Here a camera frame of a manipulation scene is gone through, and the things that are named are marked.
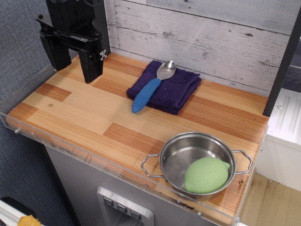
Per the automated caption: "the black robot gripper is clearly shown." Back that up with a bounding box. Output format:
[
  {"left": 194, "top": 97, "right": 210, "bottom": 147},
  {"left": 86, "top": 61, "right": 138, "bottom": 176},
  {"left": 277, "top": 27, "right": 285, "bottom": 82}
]
[{"left": 36, "top": 0, "right": 107, "bottom": 84}]

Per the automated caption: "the green plastic lime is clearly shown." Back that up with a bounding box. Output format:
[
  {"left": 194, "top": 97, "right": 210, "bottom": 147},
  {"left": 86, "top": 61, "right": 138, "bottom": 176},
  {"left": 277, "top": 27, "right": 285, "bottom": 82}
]
[{"left": 184, "top": 157, "right": 230, "bottom": 194}]

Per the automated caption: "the purple folded rag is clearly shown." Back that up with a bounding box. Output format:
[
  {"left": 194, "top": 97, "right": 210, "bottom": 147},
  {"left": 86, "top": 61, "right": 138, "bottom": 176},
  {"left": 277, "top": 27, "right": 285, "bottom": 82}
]
[{"left": 127, "top": 60, "right": 201, "bottom": 115}]

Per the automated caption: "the grey toy fridge cabinet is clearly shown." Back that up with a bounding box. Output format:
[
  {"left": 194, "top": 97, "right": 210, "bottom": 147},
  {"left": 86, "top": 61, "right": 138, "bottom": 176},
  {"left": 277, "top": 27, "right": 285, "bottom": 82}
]
[{"left": 46, "top": 147, "right": 214, "bottom": 226}]

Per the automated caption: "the stainless steel pot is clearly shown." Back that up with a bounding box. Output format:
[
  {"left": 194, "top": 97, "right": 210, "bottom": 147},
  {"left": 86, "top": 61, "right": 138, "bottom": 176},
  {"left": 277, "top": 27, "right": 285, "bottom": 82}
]
[{"left": 140, "top": 131, "right": 253, "bottom": 202}]

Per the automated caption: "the silver dispenser button panel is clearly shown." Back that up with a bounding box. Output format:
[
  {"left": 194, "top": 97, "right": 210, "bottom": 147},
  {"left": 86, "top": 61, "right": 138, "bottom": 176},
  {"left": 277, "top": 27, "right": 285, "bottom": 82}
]
[{"left": 97, "top": 186, "right": 155, "bottom": 226}]

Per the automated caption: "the white toy sink counter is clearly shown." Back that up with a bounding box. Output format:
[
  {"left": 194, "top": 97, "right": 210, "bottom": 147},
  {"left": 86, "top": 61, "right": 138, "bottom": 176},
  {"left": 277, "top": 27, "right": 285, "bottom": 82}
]
[{"left": 254, "top": 89, "right": 301, "bottom": 191}]

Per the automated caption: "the blue handled metal spoon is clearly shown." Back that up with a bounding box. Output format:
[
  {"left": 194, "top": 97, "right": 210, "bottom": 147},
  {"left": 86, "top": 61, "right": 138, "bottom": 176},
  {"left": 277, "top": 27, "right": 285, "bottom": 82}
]
[{"left": 132, "top": 61, "right": 176, "bottom": 113}]

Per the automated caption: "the clear acrylic guard rail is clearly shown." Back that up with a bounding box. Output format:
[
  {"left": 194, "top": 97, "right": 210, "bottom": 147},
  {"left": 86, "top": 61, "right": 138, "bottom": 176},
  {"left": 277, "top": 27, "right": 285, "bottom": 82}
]
[{"left": 0, "top": 112, "right": 269, "bottom": 226}]

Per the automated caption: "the dark right vertical post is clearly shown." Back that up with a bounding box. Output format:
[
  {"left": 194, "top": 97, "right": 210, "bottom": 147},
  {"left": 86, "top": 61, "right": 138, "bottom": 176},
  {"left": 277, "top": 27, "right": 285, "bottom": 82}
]
[{"left": 262, "top": 9, "right": 301, "bottom": 117}]

